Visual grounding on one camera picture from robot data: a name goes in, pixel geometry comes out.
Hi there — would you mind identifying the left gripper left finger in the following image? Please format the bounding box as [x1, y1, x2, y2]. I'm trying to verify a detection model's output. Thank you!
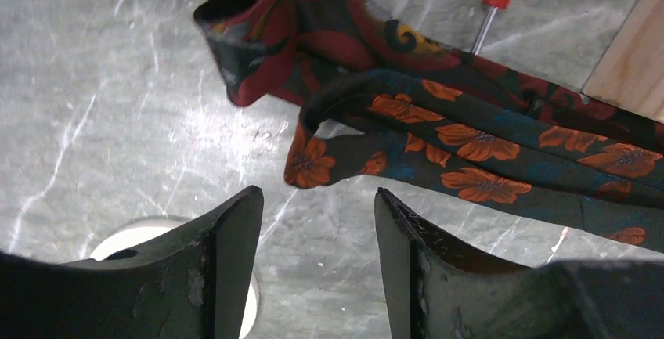
[1, 186, 264, 338]

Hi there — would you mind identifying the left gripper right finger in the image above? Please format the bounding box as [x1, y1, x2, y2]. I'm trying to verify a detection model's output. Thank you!
[374, 188, 663, 339]

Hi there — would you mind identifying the orange floral dark tie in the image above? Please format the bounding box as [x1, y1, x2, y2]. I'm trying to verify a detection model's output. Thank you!
[284, 70, 663, 252]

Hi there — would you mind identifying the red patterned dark tie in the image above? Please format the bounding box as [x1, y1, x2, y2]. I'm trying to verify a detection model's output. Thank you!
[193, 0, 663, 151]

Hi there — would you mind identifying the white tape roll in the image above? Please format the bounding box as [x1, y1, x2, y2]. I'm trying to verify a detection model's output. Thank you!
[90, 218, 260, 339]

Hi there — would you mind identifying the wooden compartment tray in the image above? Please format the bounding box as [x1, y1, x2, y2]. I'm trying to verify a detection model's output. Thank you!
[583, 0, 663, 123]

